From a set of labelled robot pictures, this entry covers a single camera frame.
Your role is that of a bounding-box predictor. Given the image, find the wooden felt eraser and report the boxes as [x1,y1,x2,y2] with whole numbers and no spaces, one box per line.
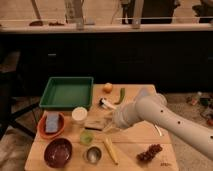
[84,120,105,130]

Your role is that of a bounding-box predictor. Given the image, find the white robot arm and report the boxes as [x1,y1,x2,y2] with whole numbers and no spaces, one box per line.
[104,93,213,161]

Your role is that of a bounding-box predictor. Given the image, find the purple bowl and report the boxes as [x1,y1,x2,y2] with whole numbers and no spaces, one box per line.
[44,138,72,168]

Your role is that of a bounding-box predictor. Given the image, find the orange bowl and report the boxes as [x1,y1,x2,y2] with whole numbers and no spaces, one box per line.
[37,113,65,139]

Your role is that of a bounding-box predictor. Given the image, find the white black brush tool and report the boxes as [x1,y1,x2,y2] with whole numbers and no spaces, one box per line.
[99,98,115,109]

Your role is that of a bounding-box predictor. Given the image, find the green plastic cup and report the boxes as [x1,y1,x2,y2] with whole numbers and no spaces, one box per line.
[80,130,94,145]

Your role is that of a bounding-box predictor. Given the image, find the white cup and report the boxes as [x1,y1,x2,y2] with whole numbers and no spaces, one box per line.
[72,107,88,124]

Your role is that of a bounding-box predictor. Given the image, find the small metal cup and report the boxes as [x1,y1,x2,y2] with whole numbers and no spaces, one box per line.
[85,146,102,164]

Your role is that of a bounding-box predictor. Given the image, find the green chili pepper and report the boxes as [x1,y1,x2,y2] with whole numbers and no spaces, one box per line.
[114,88,125,105]

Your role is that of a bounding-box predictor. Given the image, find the small yellow fruit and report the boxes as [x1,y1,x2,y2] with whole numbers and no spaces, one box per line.
[103,83,113,93]

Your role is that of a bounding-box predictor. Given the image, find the silver fork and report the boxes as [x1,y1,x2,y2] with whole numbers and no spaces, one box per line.
[154,125,163,136]

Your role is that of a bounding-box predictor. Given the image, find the purple grape bunch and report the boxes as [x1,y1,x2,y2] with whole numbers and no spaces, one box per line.
[136,144,163,163]

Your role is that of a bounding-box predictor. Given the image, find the grey triangular cloth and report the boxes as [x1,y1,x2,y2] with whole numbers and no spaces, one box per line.
[138,88,151,98]

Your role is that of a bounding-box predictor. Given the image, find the blue sponge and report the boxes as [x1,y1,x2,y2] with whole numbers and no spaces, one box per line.
[45,114,59,133]

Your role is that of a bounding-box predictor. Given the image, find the green plastic tray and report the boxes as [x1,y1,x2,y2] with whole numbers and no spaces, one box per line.
[39,77,93,110]

